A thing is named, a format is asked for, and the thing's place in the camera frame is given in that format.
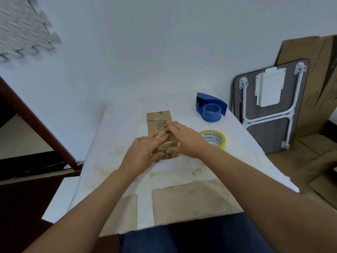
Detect person's right hand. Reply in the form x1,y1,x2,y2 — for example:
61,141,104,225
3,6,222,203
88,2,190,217
164,121,212,159

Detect white paper table cover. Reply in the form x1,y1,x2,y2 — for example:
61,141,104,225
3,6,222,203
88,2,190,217
67,90,300,238

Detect person's blue jeans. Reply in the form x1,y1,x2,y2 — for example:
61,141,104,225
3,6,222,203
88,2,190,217
118,213,276,253

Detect large brown cardboard sheet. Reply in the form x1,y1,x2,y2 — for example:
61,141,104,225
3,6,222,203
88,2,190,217
274,35,337,139

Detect blue tape dispenser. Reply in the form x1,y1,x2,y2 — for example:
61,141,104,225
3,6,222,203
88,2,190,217
196,92,228,122

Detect grey folding table white legs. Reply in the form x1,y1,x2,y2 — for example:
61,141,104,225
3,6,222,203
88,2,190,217
231,59,310,155

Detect person's left forearm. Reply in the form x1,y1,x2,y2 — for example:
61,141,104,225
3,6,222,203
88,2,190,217
22,167,148,253

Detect small brown cardboard box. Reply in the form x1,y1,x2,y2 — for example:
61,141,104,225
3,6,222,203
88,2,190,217
146,111,182,163

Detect grey foam puzzle mat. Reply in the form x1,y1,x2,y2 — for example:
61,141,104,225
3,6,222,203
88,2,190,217
0,0,62,62

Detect dark brown wooden frame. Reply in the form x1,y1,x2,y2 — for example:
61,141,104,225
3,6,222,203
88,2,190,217
0,76,85,172

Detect person's right forearm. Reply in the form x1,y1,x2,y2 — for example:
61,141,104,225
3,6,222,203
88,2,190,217
200,144,337,253

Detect flattened brown cardboard pieces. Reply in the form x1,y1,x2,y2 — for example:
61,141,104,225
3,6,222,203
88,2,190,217
265,133,337,210

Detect yellow tape roll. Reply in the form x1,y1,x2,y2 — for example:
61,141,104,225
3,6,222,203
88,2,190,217
199,130,226,151

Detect person's left hand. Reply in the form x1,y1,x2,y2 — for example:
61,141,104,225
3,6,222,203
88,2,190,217
118,130,170,180

